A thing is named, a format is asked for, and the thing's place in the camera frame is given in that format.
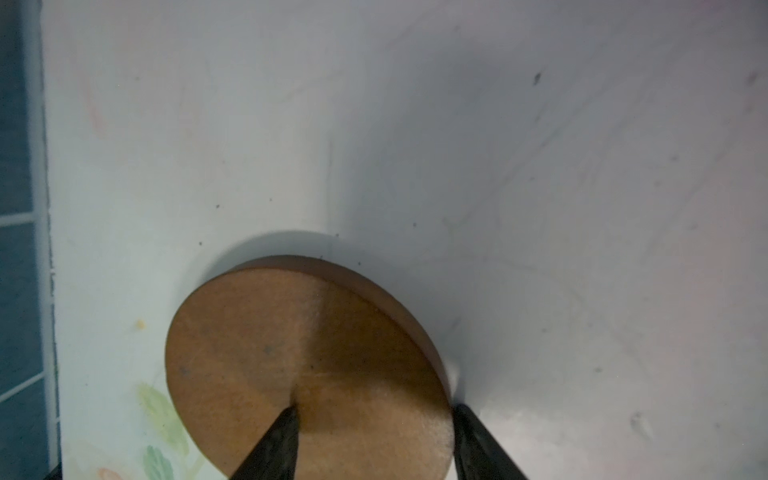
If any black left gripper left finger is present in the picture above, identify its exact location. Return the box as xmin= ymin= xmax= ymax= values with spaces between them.
xmin=230 ymin=405 xmax=299 ymax=480

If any matte brown wooden coaster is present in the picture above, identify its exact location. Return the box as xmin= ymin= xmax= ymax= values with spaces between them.
xmin=165 ymin=256 xmax=454 ymax=479

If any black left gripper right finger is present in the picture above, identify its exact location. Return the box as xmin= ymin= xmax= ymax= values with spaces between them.
xmin=452 ymin=404 xmax=528 ymax=480

